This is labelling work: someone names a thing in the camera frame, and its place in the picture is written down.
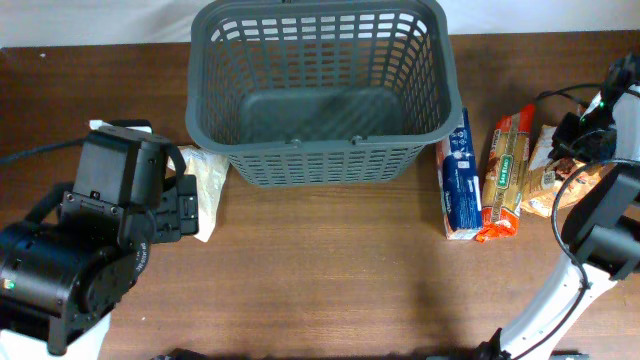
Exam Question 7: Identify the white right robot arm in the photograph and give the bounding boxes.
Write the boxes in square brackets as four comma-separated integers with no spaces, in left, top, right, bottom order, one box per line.
[471,53,639,359]

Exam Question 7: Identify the white plastic bag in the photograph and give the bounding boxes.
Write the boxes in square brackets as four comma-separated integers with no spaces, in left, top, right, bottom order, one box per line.
[167,145,230,243]

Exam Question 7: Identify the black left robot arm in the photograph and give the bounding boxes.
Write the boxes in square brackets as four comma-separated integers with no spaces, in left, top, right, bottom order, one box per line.
[1,126,199,359]

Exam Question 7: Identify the blue carton box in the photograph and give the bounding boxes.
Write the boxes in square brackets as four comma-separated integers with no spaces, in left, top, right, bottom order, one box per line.
[436,107,483,241]

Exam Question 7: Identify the grey plastic basket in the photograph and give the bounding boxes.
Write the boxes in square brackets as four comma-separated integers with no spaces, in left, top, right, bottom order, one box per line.
[185,0,462,187]

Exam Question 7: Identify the orange snack bag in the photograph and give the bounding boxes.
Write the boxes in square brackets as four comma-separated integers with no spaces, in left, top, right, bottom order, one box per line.
[521,125,604,218]

